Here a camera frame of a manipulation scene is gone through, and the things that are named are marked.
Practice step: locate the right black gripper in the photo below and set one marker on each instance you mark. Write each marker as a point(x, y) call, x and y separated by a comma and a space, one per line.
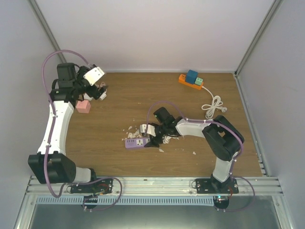
point(154, 142)

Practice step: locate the pink cube adapter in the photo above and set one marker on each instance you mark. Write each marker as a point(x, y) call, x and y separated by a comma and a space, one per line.
point(83, 106)

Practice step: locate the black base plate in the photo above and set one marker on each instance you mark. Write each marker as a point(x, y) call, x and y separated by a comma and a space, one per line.
point(99, 188)
point(205, 186)

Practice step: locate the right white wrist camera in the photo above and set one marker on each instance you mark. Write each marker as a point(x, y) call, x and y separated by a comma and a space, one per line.
point(148, 129)

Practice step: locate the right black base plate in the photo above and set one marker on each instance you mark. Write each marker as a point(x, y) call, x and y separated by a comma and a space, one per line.
point(205, 186)

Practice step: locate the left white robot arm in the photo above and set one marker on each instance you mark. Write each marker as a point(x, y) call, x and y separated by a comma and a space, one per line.
point(50, 164)

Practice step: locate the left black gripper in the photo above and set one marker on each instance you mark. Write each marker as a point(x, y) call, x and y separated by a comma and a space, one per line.
point(92, 93)

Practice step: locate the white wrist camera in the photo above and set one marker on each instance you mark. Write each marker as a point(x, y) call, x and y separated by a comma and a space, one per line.
point(94, 75)
point(148, 129)

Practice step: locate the white square plug adapter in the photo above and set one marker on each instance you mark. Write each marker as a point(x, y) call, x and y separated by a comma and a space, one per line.
point(87, 97)

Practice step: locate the purple power strip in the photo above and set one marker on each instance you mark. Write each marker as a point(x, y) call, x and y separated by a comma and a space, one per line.
point(136, 142)

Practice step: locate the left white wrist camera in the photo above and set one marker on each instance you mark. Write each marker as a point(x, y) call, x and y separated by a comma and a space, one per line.
point(94, 75)

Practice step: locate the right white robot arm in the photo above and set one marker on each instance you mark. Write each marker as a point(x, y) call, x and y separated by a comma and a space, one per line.
point(223, 138)

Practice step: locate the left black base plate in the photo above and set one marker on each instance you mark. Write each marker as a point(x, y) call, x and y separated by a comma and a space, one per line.
point(99, 188)

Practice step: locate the blue cube adapter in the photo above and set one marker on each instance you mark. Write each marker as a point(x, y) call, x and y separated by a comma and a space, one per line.
point(191, 76)

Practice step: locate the grey slotted cable duct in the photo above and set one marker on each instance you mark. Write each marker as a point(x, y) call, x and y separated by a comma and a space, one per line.
point(134, 200)

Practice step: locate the aluminium front rail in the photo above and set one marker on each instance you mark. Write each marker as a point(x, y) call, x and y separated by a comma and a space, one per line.
point(184, 186)

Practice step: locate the green cube adapter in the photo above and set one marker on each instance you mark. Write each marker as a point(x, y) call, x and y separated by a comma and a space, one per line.
point(198, 81)

